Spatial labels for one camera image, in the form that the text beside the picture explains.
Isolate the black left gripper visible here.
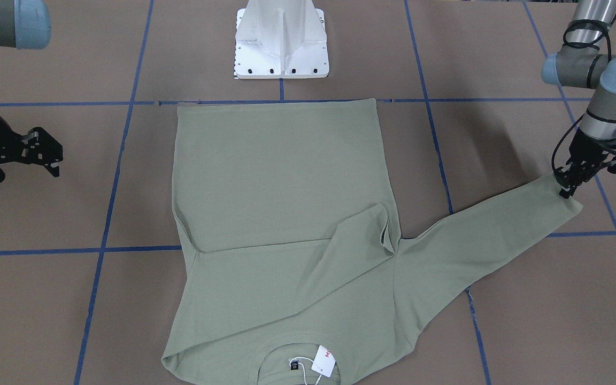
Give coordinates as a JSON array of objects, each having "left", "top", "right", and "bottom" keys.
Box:
[{"left": 554, "top": 130, "right": 616, "bottom": 199}]

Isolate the green long sleeve shirt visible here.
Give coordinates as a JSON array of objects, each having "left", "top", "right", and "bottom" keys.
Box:
[{"left": 161, "top": 98, "right": 582, "bottom": 384}]

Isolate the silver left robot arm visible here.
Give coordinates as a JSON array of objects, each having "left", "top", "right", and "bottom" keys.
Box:
[{"left": 541, "top": 1, "right": 616, "bottom": 199}]

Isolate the white metal mounting plate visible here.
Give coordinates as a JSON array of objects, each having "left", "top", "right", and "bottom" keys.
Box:
[{"left": 233, "top": 1, "right": 330, "bottom": 80}]

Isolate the white paper price tag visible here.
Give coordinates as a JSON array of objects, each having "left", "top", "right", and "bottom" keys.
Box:
[{"left": 311, "top": 344, "right": 336, "bottom": 378}]

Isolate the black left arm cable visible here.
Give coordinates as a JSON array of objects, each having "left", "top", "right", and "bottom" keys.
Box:
[{"left": 551, "top": 19, "right": 616, "bottom": 174}]

